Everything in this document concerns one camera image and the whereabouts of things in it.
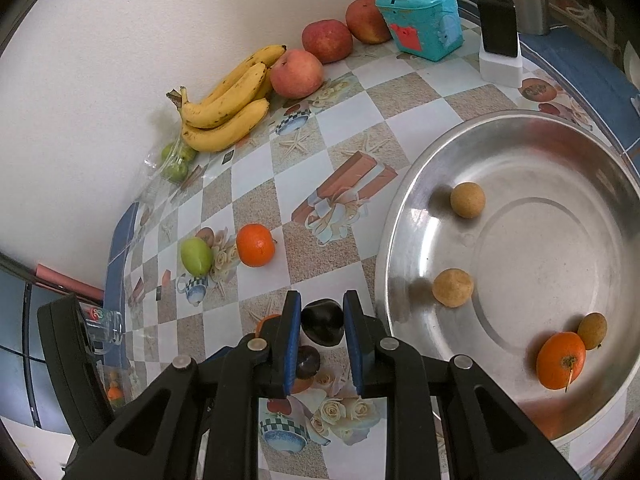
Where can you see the round steel plate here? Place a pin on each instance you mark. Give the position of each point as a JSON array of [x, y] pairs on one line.
[[540, 260]]

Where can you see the brown longan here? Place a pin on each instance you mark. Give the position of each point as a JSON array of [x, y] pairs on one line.
[[452, 287], [467, 200]]

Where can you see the brown kiwi bottom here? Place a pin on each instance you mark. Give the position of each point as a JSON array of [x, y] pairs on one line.
[[592, 331]]

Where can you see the teal plastic box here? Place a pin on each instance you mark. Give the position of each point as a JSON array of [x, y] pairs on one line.
[[420, 20]]

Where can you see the small green fruit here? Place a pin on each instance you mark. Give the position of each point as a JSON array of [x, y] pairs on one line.
[[169, 152], [178, 171], [188, 152]]

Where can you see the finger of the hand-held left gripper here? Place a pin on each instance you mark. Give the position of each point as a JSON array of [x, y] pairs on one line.
[[219, 354]]

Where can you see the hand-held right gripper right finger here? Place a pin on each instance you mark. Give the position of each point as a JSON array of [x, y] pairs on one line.
[[356, 350]]

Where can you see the dark plum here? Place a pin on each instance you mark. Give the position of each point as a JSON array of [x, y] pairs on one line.
[[307, 362], [324, 321]]

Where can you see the checkered printed tablecloth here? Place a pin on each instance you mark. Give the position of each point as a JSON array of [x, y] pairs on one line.
[[350, 110]]

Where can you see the red apple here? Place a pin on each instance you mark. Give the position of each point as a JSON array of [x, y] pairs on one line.
[[367, 20], [296, 73], [327, 40]]

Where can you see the clear glass mug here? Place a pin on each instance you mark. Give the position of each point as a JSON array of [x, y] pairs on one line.
[[107, 330]]

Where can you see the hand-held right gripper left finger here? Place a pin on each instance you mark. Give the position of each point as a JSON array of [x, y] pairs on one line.
[[292, 345]]

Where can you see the small orange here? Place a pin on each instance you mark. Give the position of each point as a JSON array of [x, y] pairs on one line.
[[115, 393]]

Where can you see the black power adapter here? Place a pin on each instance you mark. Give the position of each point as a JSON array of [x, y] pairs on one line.
[[497, 22]]

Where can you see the yellow banana bunch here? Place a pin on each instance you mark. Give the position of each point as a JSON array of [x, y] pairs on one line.
[[225, 110]]

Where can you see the clear plastic clamshell box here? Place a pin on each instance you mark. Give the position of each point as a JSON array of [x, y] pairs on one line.
[[117, 377]]

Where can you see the clear plastic fruit pack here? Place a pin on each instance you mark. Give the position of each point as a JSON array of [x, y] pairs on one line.
[[155, 165]]

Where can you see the green mango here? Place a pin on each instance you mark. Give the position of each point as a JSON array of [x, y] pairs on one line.
[[196, 256]]

